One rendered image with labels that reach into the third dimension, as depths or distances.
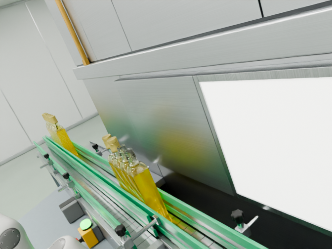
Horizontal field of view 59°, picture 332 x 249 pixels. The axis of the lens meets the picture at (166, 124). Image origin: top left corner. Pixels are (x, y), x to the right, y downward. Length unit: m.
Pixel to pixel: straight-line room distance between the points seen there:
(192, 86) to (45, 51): 6.21
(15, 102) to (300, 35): 6.40
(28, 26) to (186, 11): 6.25
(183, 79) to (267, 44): 0.26
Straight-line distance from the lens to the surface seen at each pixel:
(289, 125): 0.56
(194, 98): 0.71
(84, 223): 1.28
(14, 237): 0.95
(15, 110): 6.70
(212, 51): 0.61
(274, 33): 0.51
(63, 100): 6.84
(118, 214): 1.15
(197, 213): 0.83
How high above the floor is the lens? 1.46
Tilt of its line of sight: 19 degrees down
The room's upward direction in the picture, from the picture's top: 22 degrees counter-clockwise
